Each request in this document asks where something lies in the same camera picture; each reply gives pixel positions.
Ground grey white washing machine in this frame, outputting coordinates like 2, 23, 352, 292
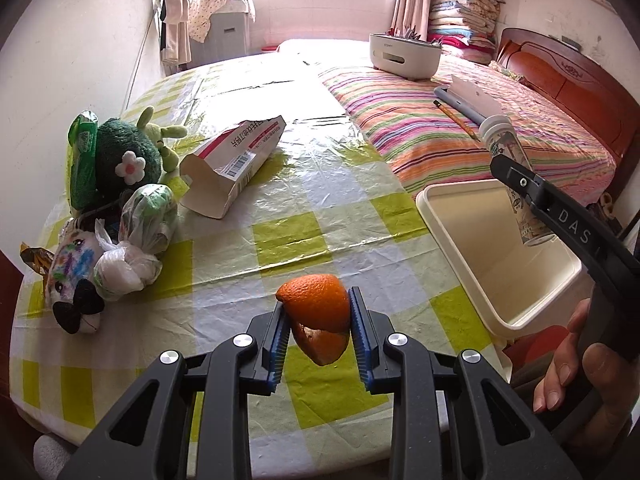
186, 0, 250, 68

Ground green checkered plastic tablecloth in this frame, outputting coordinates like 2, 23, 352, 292
9, 54, 500, 443

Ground white painted plush toy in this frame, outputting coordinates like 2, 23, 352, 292
44, 219, 105, 335

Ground gold snack wrapper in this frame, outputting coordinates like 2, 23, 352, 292
20, 243, 54, 276

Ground pink right curtain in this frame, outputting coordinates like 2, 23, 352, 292
390, 0, 432, 40

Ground white crumpled plastic bag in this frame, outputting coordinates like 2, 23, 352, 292
93, 219, 163, 301

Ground pink curtain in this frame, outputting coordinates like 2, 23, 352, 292
160, 0, 191, 66
390, 0, 432, 40

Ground yellow pencil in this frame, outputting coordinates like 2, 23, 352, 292
433, 100, 480, 142

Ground white plastic trash bin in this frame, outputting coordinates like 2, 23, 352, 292
416, 180, 593, 339

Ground white red cardboard box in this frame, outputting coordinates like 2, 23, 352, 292
179, 116, 286, 220

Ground pink left curtain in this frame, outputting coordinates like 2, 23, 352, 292
160, 0, 191, 66

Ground striped colourful bed sheet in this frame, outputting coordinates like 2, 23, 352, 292
319, 55, 616, 205

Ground green avocado plush toy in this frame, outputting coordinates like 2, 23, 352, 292
90, 106, 189, 209

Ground red wooden headboard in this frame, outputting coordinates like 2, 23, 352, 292
497, 27, 640, 198

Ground blue white pencil case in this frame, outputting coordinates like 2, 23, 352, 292
434, 76, 503, 126

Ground green white wrapped packet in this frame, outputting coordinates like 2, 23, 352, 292
118, 183, 178, 255

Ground orange peel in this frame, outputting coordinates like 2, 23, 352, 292
276, 274, 350, 366

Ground green plastic snack bag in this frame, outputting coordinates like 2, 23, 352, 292
67, 110, 98, 210

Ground floral cloth on machine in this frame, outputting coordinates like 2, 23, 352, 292
188, 0, 255, 44

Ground stack of folded quilts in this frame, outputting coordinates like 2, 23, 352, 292
427, 0, 500, 65

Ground person's right hand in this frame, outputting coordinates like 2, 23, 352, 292
532, 297, 640, 456

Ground white oval pen holder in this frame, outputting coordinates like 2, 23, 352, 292
369, 34, 442, 80

